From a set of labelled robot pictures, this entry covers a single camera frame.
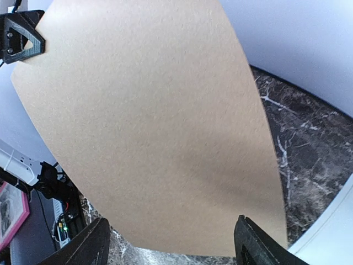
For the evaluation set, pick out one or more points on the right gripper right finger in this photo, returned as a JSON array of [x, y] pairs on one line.
[[254, 246]]

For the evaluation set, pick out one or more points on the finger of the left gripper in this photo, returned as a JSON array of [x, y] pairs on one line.
[[19, 38]]

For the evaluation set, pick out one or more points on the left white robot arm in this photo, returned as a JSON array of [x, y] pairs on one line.
[[27, 174]]

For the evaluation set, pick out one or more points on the brown cardboard backing board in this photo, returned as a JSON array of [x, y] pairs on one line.
[[151, 109]]

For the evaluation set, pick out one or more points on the small circuit board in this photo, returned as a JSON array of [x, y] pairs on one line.
[[60, 228]]

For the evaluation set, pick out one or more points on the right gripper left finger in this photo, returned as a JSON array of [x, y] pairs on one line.
[[90, 246]]

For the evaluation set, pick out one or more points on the pink framed picture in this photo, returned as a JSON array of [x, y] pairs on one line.
[[14, 211]]

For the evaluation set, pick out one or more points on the white picture frame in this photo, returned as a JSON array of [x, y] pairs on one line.
[[329, 239]]

